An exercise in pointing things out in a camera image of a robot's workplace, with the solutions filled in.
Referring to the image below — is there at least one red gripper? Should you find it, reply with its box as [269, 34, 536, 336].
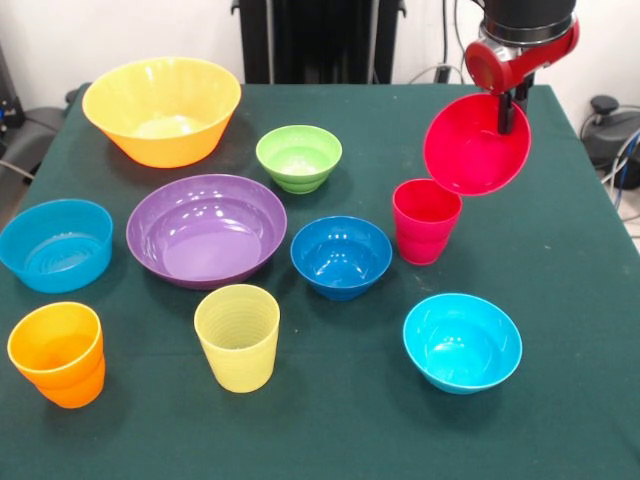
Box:
[464, 17, 581, 135]

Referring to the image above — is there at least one red-pink bowl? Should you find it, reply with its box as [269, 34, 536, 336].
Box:
[422, 92, 533, 197]

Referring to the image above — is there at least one red-pink cup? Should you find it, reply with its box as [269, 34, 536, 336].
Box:
[391, 178, 464, 267]

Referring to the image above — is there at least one green bowl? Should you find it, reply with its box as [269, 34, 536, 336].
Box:
[255, 124, 344, 195]

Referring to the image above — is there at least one dark blue bowl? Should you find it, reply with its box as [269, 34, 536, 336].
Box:
[289, 215, 394, 302]

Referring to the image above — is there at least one cyan bowl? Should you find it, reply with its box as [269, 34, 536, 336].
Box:
[402, 293, 524, 396]

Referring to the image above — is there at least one large purple bowl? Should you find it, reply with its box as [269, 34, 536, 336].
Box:
[125, 173, 289, 291]

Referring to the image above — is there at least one large orange bowl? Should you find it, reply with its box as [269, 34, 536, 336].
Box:
[81, 56, 243, 170]

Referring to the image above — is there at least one dark green tablecloth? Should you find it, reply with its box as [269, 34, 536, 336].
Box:
[0, 82, 640, 480]

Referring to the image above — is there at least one yellow-green cup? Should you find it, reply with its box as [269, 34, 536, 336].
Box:
[193, 283, 282, 395]

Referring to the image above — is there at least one blue ribbed bowl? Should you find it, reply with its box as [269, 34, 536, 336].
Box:
[0, 198, 115, 295]

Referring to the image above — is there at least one black device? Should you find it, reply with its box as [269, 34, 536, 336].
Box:
[0, 44, 26, 136]

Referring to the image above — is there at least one orange cup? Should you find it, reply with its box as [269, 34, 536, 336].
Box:
[6, 300, 107, 410]

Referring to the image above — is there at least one grey pedestal foot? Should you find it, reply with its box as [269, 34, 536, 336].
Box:
[579, 96, 640, 169]
[9, 89, 81, 171]

